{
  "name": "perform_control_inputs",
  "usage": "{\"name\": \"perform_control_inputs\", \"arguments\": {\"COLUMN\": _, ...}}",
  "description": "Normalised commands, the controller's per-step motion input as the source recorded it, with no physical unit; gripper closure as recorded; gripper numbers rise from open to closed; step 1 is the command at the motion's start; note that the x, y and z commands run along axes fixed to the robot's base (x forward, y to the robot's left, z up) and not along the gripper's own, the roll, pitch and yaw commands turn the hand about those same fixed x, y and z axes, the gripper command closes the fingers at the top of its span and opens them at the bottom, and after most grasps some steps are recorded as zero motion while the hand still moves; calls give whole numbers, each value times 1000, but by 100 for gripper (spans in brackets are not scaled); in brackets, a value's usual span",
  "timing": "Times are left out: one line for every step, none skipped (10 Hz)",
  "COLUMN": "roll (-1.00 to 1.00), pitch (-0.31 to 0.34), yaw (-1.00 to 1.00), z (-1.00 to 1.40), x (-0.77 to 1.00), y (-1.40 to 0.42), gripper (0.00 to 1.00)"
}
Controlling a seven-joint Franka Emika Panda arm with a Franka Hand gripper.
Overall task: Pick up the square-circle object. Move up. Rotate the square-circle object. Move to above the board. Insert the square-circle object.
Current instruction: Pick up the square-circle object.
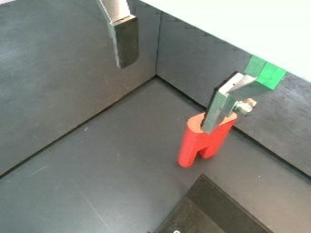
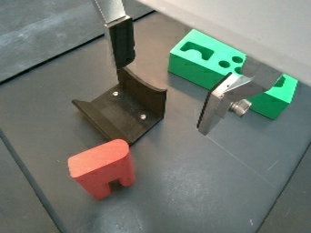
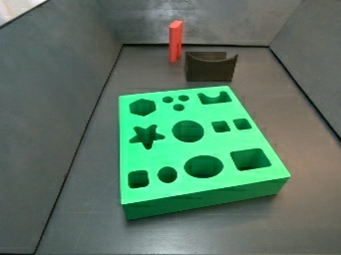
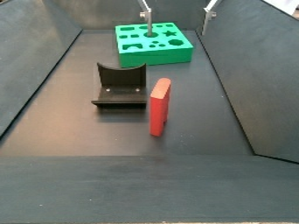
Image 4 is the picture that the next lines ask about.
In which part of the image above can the black curved stand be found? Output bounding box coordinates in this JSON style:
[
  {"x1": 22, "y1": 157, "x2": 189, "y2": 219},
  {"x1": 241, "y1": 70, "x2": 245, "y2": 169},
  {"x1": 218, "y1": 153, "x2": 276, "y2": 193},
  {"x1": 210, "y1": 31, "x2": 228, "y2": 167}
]
[{"x1": 92, "y1": 63, "x2": 146, "y2": 107}]

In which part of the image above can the red square-circle block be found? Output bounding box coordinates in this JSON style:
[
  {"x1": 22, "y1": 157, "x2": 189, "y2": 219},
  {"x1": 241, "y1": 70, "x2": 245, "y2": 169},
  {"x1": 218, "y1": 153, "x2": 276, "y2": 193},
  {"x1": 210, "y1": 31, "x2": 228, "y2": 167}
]
[{"x1": 149, "y1": 78, "x2": 172, "y2": 137}]

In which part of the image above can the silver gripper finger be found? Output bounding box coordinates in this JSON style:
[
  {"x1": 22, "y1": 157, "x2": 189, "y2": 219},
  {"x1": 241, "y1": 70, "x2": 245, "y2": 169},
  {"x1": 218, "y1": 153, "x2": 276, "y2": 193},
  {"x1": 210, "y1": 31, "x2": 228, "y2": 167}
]
[
  {"x1": 200, "y1": 0, "x2": 218, "y2": 35},
  {"x1": 137, "y1": 0, "x2": 152, "y2": 37}
]

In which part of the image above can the green foam shape board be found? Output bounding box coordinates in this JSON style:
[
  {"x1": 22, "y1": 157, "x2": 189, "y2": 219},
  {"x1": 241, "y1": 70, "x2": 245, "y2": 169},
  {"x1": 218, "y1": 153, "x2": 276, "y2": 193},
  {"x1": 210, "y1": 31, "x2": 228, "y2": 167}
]
[{"x1": 114, "y1": 22, "x2": 193, "y2": 67}]

